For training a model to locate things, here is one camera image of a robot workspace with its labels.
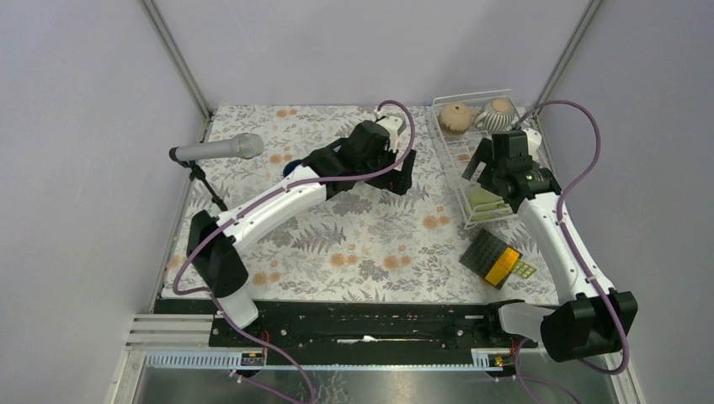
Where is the silver microphone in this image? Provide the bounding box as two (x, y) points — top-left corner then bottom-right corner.
(168, 133), (264, 163)

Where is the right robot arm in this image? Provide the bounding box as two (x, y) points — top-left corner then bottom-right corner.
(462, 130), (638, 362)

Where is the striped grey cup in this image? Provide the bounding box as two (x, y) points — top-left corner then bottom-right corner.
(474, 98), (517, 132)

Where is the right aluminium frame post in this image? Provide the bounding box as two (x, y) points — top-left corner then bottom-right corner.
(533, 0), (606, 105)

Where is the beige ribbed cup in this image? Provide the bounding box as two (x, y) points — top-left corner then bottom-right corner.
(438, 103), (481, 136)

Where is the black tripod mic stand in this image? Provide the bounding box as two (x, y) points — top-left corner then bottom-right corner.
(187, 161), (228, 212)

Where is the white cable duct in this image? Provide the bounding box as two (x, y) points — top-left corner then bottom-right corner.
(145, 349), (514, 372)

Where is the dark blue cup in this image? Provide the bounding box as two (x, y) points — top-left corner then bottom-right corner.
(282, 159), (302, 178)

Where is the light green cup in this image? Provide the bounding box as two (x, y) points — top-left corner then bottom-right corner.
(464, 184), (510, 221)

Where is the white wire dish rack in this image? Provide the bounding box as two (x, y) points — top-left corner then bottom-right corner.
(429, 88), (526, 229)

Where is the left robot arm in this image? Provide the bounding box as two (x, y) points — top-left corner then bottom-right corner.
(186, 116), (416, 346)

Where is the left aluminium frame post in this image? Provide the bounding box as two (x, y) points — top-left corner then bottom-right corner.
(138, 0), (213, 120)

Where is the floral table mat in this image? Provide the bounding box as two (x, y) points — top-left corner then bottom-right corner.
(201, 105), (557, 305)

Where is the aluminium frame post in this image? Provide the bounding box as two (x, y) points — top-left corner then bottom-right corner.
(533, 0), (606, 105)
(138, 0), (213, 120)

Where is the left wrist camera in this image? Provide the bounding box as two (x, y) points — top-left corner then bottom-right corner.
(376, 115), (406, 149)

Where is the dark grey building plate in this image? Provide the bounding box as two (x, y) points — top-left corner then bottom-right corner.
(459, 229), (515, 280)

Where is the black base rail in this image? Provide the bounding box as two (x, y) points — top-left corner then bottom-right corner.
(154, 299), (522, 364)

